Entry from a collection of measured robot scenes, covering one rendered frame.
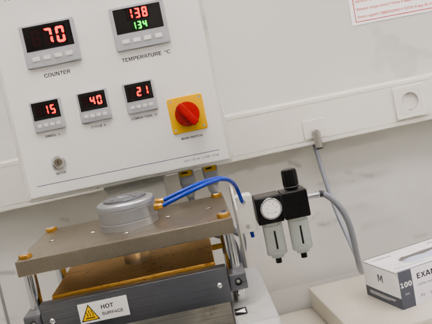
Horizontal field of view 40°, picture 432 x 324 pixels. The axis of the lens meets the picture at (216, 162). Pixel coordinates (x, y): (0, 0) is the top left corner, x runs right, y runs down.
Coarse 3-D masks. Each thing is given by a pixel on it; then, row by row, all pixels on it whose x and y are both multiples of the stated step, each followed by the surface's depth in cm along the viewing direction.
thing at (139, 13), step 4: (128, 8) 91; (132, 8) 91; (136, 8) 91; (140, 8) 91; (144, 8) 91; (128, 12) 91; (132, 12) 91; (136, 12) 91; (140, 12) 91; (144, 12) 91; (128, 16) 91; (132, 16) 91; (136, 16) 91; (140, 16) 91; (144, 16) 91; (148, 16) 91; (128, 20) 91
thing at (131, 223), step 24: (144, 192) 82; (192, 192) 81; (216, 192) 90; (120, 216) 78; (144, 216) 79; (168, 216) 83; (192, 216) 79; (216, 216) 76; (48, 240) 82; (72, 240) 79; (96, 240) 76; (120, 240) 73; (144, 240) 73; (168, 240) 73; (192, 240) 74; (24, 264) 73; (48, 264) 73; (72, 264) 73
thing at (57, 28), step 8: (56, 24) 91; (32, 32) 90; (40, 32) 91; (48, 32) 91; (56, 32) 91; (64, 32) 91; (32, 40) 91; (40, 40) 91; (48, 40) 91; (56, 40) 91; (64, 40) 91; (32, 48) 91
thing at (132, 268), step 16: (208, 240) 86; (128, 256) 81; (144, 256) 81; (160, 256) 82; (176, 256) 80; (192, 256) 79; (208, 256) 77; (80, 272) 82; (96, 272) 81; (112, 272) 79; (128, 272) 78; (144, 272) 76; (160, 272) 75; (176, 272) 74; (64, 288) 76; (80, 288) 75; (96, 288) 74
